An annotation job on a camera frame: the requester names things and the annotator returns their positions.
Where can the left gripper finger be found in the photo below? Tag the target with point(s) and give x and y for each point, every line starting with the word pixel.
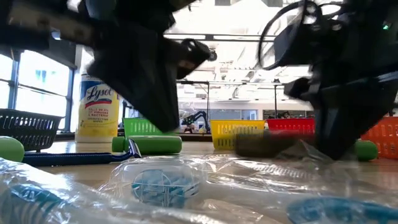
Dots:
pixel 130 87
pixel 161 87

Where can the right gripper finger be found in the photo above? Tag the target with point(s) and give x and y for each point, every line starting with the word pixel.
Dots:
pixel 332 124
pixel 367 115

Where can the green travel bottle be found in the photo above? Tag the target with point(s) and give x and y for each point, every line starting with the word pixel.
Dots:
pixel 367 151
pixel 152 144
pixel 11 149

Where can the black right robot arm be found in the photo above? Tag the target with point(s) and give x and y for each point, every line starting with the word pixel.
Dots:
pixel 373 46

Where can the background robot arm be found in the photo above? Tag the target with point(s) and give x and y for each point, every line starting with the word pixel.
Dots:
pixel 199 118

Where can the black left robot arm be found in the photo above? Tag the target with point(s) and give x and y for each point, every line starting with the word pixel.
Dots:
pixel 46 21

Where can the orange plastic basket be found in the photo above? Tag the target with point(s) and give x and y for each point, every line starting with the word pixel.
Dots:
pixel 384 133

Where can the green plastic basket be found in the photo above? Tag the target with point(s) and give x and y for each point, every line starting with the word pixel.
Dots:
pixel 138 127

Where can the red plastic basket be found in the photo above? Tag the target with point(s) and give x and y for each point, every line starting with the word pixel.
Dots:
pixel 289 126

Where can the yellow disinfecting wipes canister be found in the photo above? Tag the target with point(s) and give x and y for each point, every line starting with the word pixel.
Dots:
pixel 98 121

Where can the yellow plastic basket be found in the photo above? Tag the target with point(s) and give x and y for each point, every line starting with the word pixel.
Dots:
pixel 230 133

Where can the purple disposable razor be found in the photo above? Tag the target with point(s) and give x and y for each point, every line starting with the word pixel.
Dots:
pixel 71 158

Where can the clear plastic bag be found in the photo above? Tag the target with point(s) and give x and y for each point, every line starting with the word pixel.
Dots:
pixel 164 186

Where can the black plastic basket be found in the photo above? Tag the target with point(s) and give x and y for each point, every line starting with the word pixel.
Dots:
pixel 31 127

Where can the black aluminium table frame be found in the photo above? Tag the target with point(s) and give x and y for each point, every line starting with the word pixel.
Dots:
pixel 196 137

